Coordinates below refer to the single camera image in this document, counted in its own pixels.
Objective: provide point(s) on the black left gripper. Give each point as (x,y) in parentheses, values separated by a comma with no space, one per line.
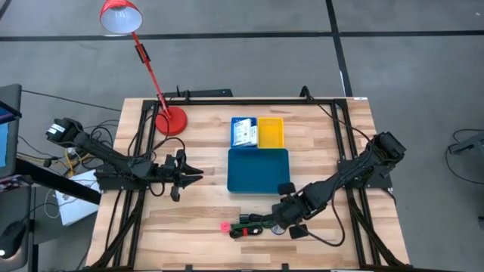
(174,170)

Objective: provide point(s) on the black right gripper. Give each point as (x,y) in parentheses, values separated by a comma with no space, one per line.
(302,204)

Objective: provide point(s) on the small black adapter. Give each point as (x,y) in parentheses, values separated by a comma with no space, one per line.
(243,218)

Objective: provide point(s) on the small pink block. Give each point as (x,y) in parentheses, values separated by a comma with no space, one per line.
(225,226)

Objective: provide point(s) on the white instruction cards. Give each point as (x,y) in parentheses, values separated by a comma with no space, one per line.
(242,132)

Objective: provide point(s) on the white box with text print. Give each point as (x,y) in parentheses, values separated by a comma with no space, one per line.
(253,136)

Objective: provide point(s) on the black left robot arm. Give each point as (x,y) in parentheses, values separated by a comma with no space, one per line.
(106,155)

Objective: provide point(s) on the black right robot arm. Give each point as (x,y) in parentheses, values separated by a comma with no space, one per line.
(351,170)

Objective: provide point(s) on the large teal plastic bin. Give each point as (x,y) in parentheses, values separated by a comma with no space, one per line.
(257,172)

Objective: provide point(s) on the small blue plastic bin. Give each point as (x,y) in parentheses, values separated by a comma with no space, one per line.
(233,132)

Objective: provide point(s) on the small yellow plastic bin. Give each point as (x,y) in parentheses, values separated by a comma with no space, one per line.
(270,133)

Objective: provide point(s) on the black power strip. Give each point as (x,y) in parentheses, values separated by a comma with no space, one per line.
(204,93)

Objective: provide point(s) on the white cardboard box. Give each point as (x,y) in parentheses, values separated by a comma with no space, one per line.
(75,204)

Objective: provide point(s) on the red desk lamp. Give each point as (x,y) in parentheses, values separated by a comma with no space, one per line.
(121,17)

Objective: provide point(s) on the computer monitor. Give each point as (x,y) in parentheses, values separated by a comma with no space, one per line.
(7,132)

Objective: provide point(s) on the black computer mouse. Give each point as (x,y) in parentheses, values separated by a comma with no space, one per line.
(12,238)

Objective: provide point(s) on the black metal table frame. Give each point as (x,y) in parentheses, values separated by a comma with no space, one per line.
(246,102)

